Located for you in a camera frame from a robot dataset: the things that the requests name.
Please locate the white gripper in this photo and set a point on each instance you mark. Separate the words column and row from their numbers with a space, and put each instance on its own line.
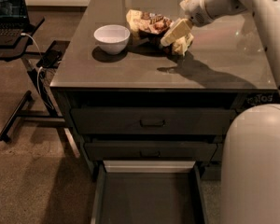
column 196, row 11

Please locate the brown chip bag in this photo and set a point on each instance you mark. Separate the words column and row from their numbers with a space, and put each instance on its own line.
column 152, row 26

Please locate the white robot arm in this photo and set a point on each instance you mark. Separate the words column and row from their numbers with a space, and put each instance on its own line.
column 250, row 169

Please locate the snack bag in drawer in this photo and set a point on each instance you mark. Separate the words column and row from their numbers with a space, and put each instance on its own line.
column 261, row 99

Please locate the middle right drawer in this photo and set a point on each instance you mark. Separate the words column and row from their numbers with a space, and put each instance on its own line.
column 218, row 153

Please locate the top left drawer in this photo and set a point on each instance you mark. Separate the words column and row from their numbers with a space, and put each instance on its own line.
column 152, row 120

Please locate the bottom right drawer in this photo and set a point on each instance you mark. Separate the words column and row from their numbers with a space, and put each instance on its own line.
column 212, row 173

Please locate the middle left drawer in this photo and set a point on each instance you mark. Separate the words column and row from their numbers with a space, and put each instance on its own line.
column 149, row 150

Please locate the open bottom left drawer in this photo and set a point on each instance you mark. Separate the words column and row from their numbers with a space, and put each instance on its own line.
column 149, row 198

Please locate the dark grey cabinet island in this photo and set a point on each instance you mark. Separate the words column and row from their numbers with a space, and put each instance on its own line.
column 224, row 65

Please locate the white ceramic bowl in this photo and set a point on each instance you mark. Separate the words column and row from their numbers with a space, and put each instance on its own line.
column 112, row 38

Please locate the black smartphone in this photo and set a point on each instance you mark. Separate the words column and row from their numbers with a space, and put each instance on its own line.
column 50, row 59

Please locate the black laptop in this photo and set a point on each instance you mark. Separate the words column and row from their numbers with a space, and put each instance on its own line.
column 13, row 17

